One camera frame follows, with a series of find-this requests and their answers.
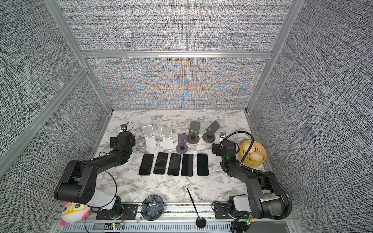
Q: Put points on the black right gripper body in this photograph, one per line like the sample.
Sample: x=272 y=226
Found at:
x=219 y=151

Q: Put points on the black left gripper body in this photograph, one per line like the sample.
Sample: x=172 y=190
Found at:
x=113 y=142

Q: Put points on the black phone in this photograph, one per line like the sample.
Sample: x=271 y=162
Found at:
x=202 y=164

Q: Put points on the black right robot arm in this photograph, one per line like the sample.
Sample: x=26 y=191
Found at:
x=266 y=197

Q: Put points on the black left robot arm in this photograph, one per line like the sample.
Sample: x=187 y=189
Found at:
x=78 y=181

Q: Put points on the white phone stand left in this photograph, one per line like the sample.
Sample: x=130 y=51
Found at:
x=149 y=136

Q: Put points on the white phone stand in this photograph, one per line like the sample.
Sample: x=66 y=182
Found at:
x=167 y=137
x=149 y=136

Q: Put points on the white phone stand centre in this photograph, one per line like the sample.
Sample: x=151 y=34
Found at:
x=167 y=137

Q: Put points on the purple round phone stand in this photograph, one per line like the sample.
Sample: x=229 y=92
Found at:
x=182 y=146

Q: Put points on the steamed bun upper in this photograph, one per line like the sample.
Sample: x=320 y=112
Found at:
x=246 y=146

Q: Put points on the steamed bun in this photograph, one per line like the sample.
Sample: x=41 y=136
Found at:
x=256 y=156
x=246 y=146

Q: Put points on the steamed bun lower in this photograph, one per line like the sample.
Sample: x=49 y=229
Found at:
x=256 y=156

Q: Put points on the yellow bamboo steamer basket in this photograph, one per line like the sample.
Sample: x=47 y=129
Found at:
x=247 y=161

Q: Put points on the dark patterned round bowl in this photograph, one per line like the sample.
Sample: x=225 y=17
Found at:
x=152 y=207

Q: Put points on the white pink plush toy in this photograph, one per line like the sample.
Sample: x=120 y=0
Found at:
x=73 y=212

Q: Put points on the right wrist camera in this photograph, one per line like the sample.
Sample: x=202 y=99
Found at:
x=222 y=136

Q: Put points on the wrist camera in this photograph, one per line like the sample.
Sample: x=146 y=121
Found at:
x=123 y=127
x=222 y=136

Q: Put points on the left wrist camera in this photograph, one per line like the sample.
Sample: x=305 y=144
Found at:
x=123 y=127

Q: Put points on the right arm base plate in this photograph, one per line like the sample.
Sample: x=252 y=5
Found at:
x=231 y=211

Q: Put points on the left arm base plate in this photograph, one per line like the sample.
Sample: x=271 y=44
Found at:
x=128 y=212

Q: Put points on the black long-handled spoon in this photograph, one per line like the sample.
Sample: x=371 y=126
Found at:
x=200 y=221

